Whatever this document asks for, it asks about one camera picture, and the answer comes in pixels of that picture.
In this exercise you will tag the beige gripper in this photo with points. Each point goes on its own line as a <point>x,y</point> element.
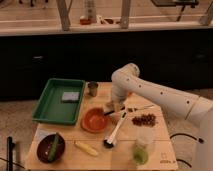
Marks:
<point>117,104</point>

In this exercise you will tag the wooden black whiteboard eraser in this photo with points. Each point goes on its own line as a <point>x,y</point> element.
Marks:
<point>108,109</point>

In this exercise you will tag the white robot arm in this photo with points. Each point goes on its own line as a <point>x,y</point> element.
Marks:
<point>196,109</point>

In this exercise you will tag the red orange bowl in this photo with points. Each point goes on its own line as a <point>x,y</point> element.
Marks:
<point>94,120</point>

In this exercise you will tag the dark brown bowl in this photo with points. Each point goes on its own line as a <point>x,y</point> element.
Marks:
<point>45,146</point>

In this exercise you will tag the small metal cup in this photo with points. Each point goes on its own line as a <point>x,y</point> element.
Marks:
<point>93,87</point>

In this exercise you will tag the grey sponge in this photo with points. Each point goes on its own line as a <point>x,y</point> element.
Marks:
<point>70,96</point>

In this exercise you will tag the yellow corn cob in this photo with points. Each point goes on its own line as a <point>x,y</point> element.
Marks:
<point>86,148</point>

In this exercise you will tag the green plastic tray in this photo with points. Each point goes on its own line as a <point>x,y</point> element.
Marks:
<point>51,109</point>

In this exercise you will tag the green cucumber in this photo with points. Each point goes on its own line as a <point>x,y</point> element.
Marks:
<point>53,149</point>

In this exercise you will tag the red object on shelf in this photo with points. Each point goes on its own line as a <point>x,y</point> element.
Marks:
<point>84,21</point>

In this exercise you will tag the black stand at left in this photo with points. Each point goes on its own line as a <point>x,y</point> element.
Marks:
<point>10,146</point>

